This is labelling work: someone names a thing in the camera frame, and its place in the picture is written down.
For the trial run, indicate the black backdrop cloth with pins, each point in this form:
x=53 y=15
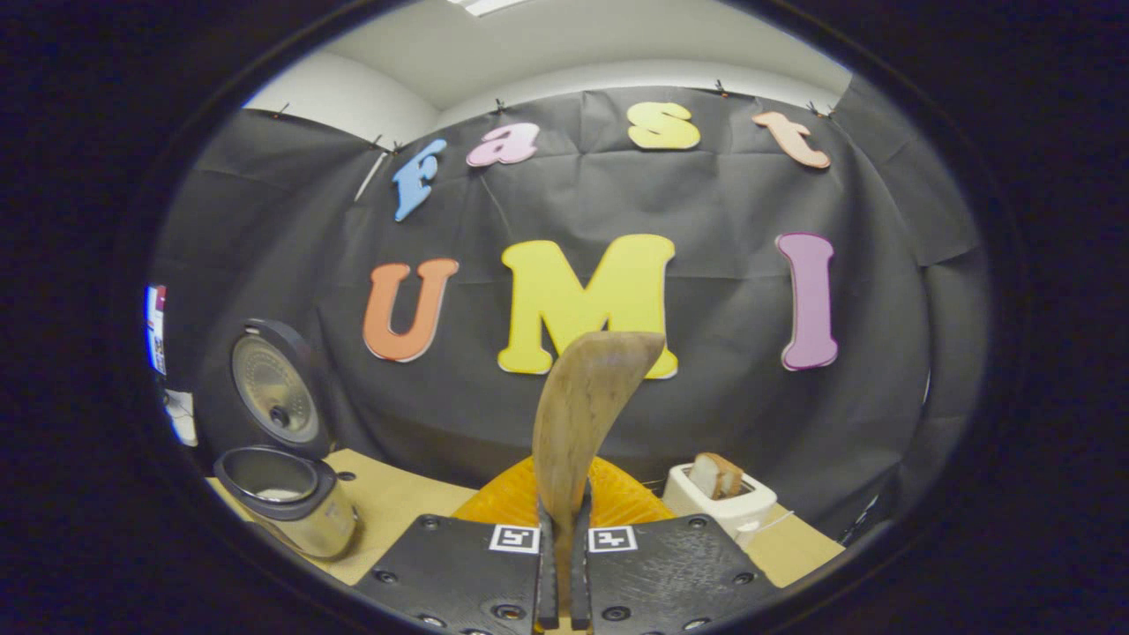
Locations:
x=706 y=414

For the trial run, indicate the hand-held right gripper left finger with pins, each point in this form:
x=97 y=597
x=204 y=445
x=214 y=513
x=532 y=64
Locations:
x=548 y=573

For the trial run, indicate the white toaster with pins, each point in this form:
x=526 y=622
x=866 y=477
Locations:
x=706 y=516

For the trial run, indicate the ceiling light panel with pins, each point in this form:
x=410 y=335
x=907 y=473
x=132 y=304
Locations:
x=485 y=5

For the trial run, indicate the white side table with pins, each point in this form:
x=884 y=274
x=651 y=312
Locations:
x=183 y=419

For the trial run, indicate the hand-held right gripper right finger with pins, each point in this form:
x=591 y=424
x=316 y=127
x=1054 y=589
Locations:
x=579 y=573

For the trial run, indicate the computer monitor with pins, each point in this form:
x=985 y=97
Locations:
x=157 y=335

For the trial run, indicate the wooden spoon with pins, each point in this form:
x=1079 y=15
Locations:
x=582 y=397

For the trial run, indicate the toasted bread slice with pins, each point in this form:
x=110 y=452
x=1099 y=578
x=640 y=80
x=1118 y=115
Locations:
x=714 y=476

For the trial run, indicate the dark grey rice cooker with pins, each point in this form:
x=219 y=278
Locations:
x=309 y=520

